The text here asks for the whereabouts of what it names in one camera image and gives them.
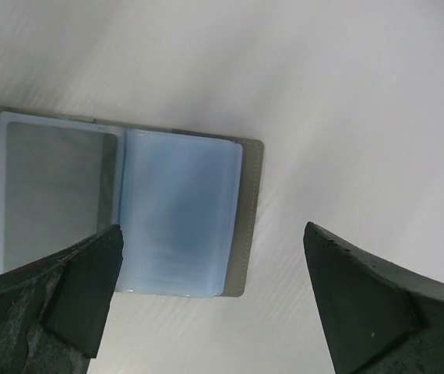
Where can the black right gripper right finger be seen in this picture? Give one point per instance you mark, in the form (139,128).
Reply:
(377,317)

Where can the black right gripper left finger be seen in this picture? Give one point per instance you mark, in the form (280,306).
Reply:
(53,311)

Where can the grey card holder wallet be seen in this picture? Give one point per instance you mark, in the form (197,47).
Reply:
(186,201)

